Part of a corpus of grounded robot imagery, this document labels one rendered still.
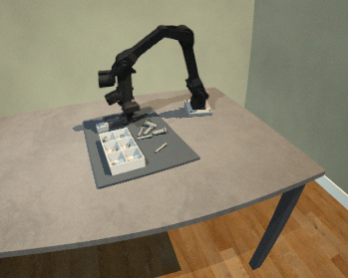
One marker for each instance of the white clevis pin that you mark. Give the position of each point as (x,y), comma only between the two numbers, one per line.
(149,129)

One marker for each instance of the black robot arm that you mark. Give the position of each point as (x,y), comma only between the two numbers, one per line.
(126,59)

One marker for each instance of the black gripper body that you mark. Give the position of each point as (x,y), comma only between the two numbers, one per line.
(128,106)

